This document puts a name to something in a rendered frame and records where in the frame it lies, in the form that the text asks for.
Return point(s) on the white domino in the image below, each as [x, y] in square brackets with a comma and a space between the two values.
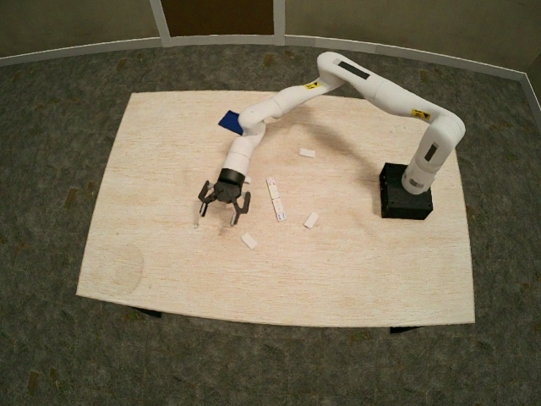
[271, 184]
[275, 198]
[280, 213]
[307, 153]
[311, 220]
[248, 240]

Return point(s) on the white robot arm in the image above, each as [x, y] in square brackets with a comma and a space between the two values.
[439, 139]

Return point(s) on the dark blue flat rectangle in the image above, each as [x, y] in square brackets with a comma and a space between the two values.
[230, 122]

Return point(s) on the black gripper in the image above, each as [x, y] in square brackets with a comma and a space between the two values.
[228, 188]

